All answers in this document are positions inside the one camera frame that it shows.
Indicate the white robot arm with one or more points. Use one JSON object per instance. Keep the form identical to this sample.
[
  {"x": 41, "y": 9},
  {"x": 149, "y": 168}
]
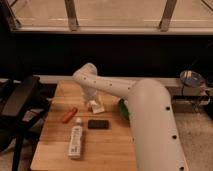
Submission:
[{"x": 154, "y": 131}]

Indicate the green bowl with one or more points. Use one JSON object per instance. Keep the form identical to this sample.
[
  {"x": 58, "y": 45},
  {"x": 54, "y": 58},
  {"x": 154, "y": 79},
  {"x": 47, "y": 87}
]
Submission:
[{"x": 123, "y": 109}]

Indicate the black rectangular block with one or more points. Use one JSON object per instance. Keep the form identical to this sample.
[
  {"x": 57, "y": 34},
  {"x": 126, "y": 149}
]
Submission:
[{"x": 98, "y": 124}]

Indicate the round silver dish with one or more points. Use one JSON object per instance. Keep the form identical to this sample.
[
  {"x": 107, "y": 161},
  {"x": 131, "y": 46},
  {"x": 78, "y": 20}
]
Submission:
[{"x": 191, "y": 78}]

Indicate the orange marker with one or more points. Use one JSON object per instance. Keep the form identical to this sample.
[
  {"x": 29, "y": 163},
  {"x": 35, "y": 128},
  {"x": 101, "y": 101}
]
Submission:
[{"x": 69, "y": 115}]

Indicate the white sponge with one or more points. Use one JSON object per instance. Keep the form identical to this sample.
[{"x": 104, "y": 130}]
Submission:
[{"x": 97, "y": 108}]

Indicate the white bottle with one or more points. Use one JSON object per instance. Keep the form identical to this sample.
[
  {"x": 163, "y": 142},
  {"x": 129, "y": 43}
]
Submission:
[{"x": 75, "y": 145}]

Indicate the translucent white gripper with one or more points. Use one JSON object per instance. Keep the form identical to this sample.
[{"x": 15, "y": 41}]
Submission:
[{"x": 92, "y": 101}]

